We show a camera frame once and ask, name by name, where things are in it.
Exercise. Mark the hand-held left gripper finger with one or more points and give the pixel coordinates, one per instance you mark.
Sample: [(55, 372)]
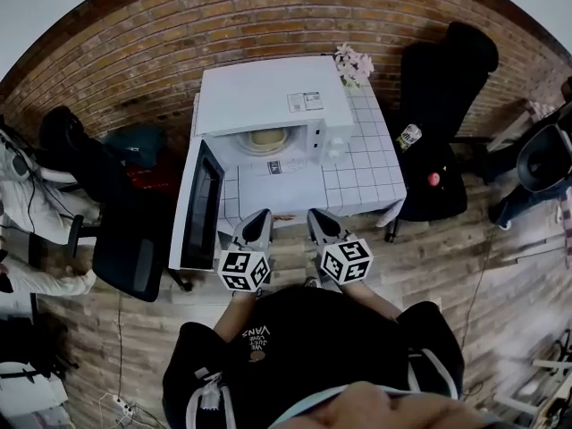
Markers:
[(268, 228), (246, 225)]

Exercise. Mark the black round chair back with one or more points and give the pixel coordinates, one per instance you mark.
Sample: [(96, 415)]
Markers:
[(543, 159)]

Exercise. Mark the table with white grid cloth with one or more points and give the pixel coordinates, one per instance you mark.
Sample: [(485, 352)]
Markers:
[(366, 163)]

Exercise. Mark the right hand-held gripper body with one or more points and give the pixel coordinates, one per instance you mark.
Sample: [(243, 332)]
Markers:
[(346, 262)]

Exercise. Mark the red bag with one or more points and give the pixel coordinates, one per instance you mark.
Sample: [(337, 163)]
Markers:
[(149, 174)]

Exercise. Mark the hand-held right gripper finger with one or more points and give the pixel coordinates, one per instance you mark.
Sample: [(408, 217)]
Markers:
[(314, 228), (335, 224)]

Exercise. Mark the pink artificial flowers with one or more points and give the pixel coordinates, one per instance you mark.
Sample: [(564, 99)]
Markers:
[(355, 63)]

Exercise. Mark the wooden bench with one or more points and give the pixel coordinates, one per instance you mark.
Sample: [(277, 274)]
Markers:
[(514, 125)]

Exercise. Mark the black office chair with headrest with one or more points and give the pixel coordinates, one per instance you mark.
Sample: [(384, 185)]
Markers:
[(120, 235)]

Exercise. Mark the black high-back office chair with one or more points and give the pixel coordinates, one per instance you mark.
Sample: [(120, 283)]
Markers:
[(447, 83)]

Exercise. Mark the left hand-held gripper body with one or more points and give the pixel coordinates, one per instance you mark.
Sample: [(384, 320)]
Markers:
[(243, 268)]

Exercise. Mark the beige plastic tray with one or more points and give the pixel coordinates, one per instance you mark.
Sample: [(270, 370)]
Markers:
[(263, 140)]

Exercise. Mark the person's right forearm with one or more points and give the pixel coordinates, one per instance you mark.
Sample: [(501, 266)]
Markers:
[(375, 300)]

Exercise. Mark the person's black t-shirt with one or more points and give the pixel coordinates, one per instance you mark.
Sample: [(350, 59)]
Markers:
[(313, 351)]

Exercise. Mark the person's left forearm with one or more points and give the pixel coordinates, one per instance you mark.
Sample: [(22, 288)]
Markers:
[(234, 306)]

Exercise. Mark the teal bag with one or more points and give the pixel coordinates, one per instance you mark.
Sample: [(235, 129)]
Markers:
[(134, 145)]

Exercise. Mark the white microwave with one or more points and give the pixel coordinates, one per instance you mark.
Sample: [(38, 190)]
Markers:
[(268, 87)]

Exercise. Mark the drink can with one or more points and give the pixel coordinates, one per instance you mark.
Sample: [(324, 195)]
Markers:
[(409, 137)]

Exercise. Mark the white power strip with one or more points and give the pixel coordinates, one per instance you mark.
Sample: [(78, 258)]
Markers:
[(121, 407)]

